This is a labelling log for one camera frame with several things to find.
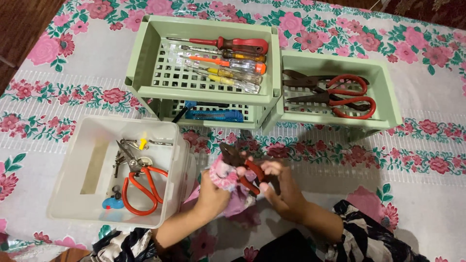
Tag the green basket with knife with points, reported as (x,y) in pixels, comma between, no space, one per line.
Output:
(255,116)

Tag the floral tablecloth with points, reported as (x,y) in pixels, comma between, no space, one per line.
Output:
(364,47)

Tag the small metal tool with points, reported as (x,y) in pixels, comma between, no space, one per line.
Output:
(160,142)

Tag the person's black white patterned clothing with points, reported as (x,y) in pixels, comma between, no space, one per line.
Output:
(364,240)

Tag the blue utility knife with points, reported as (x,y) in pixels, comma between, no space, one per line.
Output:
(214,115)

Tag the small dark metal parts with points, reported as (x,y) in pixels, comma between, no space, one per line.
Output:
(118,165)

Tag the small yellow plastic piece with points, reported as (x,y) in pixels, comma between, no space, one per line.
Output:
(143,142)

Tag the person's left fingers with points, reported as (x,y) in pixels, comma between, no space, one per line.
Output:
(244,166)

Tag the person's right hand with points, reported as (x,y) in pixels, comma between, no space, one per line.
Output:
(285,198)

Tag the person's left hand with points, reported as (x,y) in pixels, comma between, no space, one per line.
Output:
(213,198)

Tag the green basket with scissors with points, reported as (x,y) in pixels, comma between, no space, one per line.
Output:
(386,91)

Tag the small blue plastic piece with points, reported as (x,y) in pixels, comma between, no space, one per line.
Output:
(112,203)

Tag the pink floral cloth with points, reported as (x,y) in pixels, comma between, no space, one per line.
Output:
(224,174)

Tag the white plastic box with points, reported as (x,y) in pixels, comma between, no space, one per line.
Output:
(69,174)

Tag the green basket with screwdrivers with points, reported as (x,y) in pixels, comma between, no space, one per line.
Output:
(145,54)

